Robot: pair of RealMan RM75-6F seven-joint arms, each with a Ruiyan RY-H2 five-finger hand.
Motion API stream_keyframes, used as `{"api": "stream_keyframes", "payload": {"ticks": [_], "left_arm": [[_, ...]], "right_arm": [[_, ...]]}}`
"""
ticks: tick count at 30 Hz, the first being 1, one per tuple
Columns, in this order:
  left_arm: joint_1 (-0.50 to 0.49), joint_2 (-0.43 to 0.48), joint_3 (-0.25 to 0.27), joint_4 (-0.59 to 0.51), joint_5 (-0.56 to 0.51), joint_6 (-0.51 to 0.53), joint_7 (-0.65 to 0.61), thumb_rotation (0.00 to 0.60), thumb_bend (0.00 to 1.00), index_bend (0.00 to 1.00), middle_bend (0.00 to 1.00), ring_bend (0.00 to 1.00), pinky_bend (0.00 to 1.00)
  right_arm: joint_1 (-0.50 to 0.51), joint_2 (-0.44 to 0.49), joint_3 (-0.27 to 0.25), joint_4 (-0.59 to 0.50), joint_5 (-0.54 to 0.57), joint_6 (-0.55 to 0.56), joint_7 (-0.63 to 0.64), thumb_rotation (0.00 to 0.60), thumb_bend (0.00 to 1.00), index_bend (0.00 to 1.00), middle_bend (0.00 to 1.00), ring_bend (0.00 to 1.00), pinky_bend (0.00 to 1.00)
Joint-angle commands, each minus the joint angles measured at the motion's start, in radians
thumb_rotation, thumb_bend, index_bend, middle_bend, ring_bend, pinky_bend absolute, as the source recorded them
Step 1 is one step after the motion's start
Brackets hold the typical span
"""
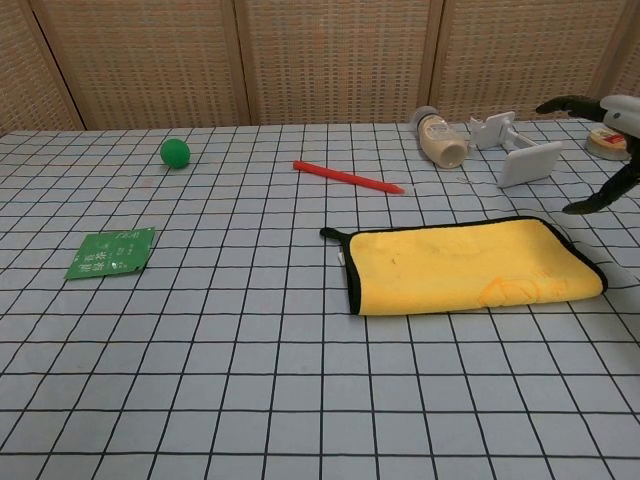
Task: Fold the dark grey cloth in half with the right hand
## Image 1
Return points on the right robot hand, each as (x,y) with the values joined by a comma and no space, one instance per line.
(622,112)

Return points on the grey and yellow cloth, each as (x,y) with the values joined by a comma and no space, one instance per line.
(450,270)

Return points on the round tape roll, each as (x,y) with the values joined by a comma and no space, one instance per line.
(605,145)

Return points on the white phone stand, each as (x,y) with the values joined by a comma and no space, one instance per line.
(530,165)

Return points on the beige bottle with clear cap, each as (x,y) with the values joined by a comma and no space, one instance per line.
(442,142)

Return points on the red pen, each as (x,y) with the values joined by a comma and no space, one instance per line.
(350,177)

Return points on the woven wooden folding screen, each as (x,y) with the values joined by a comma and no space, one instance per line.
(320,60)

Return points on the green ball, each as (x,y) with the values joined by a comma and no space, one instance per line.
(175,153)

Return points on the blue checkered tablecloth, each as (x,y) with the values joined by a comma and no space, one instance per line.
(200,350)

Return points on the green tea packet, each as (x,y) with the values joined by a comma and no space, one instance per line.
(112,252)

